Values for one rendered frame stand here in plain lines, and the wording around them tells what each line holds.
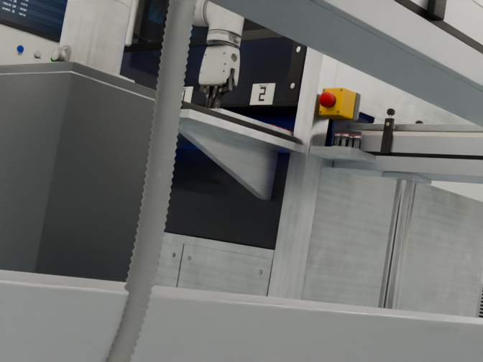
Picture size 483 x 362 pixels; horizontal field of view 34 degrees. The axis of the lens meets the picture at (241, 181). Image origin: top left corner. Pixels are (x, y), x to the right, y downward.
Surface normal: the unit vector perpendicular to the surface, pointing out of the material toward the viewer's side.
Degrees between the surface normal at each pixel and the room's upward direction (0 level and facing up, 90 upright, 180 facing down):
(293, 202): 90
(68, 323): 90
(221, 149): 90
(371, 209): 90
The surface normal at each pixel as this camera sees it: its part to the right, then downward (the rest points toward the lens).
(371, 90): 0.70, 0.06
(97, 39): 0.31, -0.03
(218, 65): -0.63, -0.14
